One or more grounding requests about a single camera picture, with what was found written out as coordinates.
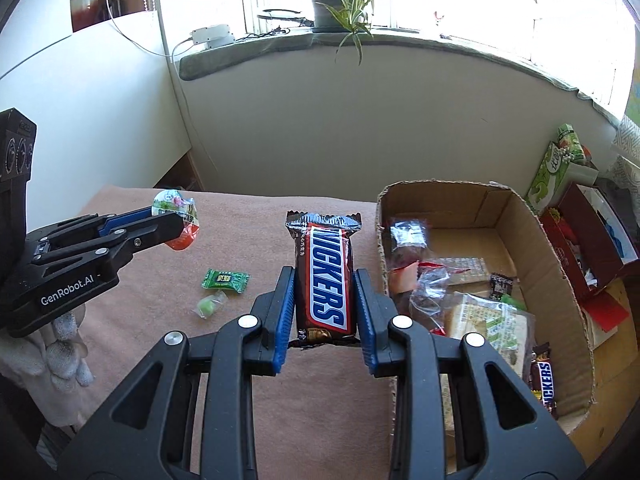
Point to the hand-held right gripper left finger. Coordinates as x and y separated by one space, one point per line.
282 320

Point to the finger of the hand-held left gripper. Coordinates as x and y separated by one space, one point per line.
155 230
125 220

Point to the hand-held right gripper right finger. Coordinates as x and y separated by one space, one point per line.
365 320

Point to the red green jelly cup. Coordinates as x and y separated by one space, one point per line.
172 202

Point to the brown chocolate bar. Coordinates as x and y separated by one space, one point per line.
545 375
325 270

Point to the cardboard box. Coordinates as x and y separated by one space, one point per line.
475 210

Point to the clear bag of red snacks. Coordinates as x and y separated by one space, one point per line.
427 300

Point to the clear bag of dark snacks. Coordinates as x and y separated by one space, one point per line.
407 240

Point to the person's left hand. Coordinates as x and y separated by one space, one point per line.
67 360

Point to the green wrapped candy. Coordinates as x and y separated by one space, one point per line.
225 280

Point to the small green clear-wrapped candy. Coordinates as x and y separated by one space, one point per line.
209 306

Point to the brown blanket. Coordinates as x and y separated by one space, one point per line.
250 220

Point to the white cabinet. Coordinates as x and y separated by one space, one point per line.
100 110

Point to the clear-wrapped bread packet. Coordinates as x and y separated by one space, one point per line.
480 325

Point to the small dark wrapped candy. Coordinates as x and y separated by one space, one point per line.
501 284

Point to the white power adapter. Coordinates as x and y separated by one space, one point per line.
212 36

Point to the red storage box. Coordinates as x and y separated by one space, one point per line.
562 247

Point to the green tissue box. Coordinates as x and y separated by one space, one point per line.
542 180

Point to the red notebook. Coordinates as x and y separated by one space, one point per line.
607 312

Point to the wooden bench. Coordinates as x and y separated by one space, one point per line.
607 385

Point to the blue cloth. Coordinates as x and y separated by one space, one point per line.
615 240

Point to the potted green plant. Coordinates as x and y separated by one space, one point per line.
332 7

